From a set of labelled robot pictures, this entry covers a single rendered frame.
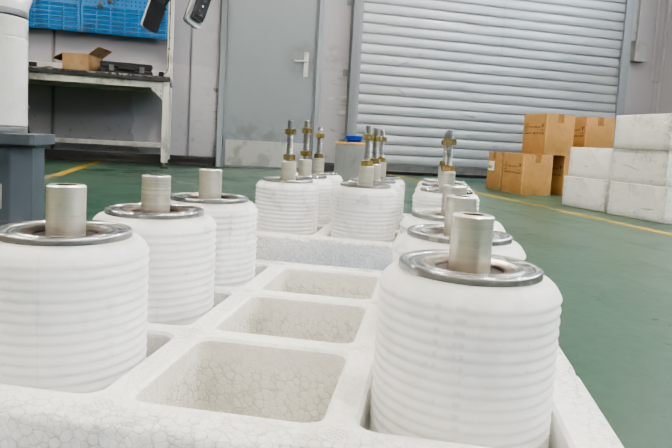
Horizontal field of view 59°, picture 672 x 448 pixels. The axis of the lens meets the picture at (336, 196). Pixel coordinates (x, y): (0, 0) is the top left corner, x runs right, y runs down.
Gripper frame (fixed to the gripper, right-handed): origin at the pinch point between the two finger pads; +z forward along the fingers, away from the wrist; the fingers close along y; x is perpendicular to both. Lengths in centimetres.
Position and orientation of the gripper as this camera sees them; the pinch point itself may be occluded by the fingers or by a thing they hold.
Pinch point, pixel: (170, 23)
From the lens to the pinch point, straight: 76.8
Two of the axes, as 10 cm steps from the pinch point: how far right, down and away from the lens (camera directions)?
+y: 7.4, 1.3, -6.6
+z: -2.8, 9.5, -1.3
